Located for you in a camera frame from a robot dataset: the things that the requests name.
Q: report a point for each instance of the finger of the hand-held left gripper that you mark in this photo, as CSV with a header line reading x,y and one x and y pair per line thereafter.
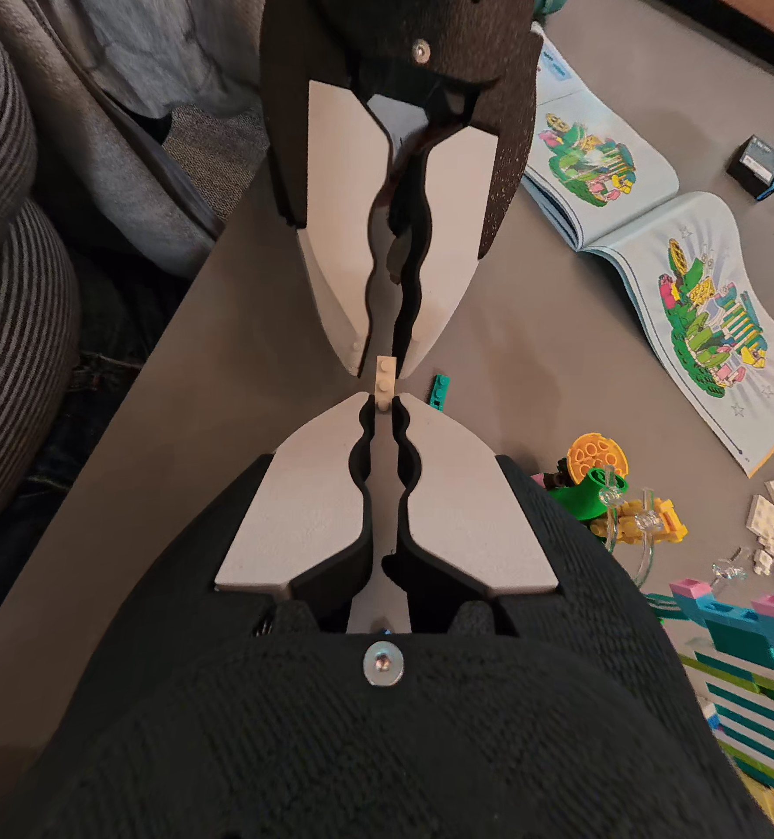
x,y
337,216
455,216

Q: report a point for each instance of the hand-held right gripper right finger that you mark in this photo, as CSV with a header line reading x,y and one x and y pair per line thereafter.
x,y
478,524

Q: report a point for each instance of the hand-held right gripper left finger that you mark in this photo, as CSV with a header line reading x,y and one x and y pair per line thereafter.
x,y
295,518

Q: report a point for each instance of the beige small brick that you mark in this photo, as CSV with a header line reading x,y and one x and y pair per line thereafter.
x,y
385,380

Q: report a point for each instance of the grey desk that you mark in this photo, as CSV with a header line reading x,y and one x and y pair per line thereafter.
x,y
164,491

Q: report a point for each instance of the teal small brick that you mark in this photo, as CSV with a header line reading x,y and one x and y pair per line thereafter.
x,y
439,392

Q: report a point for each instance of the teal soft object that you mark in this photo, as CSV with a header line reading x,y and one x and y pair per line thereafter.
x,y
549,8

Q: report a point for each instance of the person's grey cardigan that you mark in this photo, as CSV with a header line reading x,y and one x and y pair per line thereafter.
x,y
131,183

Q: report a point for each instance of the person's jeans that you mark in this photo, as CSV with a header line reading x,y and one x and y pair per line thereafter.
x,y
85,393

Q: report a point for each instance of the light blue instruction booklet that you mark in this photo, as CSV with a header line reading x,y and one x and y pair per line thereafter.
x,y
708,223

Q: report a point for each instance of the striped brick panel build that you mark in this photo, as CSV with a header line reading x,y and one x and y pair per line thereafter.
x,y
741,629

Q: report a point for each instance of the small black device blue edge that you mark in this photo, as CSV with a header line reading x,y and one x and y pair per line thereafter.
x,y
754,164

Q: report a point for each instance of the person's striped shirt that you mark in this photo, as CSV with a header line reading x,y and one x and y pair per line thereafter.
x,y
13,295

